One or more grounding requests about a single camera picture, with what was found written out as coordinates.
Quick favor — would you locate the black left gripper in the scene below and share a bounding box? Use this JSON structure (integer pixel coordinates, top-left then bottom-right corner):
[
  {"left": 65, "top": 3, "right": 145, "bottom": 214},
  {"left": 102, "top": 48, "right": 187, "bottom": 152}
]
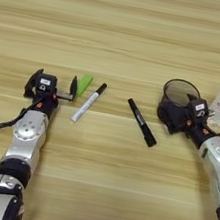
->
[{"left": 19, "top": 65, "right": 81, "bottom": 124}]

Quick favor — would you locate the white marker with black cap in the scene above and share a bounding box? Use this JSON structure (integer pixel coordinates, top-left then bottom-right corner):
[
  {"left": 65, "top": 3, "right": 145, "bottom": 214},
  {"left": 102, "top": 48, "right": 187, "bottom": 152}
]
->
[{"left": 70, "top": 77, "right": 108, "bottom": 128}]

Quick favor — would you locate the black marker pen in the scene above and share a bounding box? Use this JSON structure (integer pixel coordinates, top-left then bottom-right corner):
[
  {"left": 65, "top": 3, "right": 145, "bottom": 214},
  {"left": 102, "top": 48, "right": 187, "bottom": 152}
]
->
[{"left": 120, "top": 97, "right": 165, "bottom": 149}]

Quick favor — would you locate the left gripper small black box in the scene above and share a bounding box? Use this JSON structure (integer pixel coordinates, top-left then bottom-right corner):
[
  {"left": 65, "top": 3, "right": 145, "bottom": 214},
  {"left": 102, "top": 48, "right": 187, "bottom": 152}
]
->
[{"left": 32, "top": 71, "right": 60, "bottom": 96}]

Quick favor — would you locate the right gripper small black box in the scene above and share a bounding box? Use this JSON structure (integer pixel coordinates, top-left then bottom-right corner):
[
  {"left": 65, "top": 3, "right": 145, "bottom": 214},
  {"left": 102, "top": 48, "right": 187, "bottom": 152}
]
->
[{"left": 184, "top": 96, "right": 213, "bottom": 125}]

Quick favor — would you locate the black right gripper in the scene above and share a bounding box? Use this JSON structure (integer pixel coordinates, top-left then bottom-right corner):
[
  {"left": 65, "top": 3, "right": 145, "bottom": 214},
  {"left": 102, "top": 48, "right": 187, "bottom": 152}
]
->
[{"left": 150, "top": 88, "right": 220, "bottom": 153}]

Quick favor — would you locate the green rectangular eraser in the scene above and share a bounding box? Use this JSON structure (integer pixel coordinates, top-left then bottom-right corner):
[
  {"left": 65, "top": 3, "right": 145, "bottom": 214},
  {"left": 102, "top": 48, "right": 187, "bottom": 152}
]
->
[{"left": 75, "top": 72, "right": 94, "bottom": 99}]

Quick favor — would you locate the gripper small black box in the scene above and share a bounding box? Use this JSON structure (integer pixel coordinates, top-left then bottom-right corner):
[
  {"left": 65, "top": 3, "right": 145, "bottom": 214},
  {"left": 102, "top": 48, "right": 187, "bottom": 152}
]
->
[
  {"left": 184, "top": 96, "right": 213, "bottom": 125},
  {"left": 32, "top": 71, "right": 60, "bottom": 96}
]

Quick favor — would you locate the black mesh pen cup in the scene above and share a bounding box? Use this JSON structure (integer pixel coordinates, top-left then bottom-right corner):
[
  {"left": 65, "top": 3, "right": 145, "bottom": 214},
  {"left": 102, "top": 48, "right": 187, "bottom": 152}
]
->
[{"left": 156, "top": 76, "right": 204, "bottom": 129}]

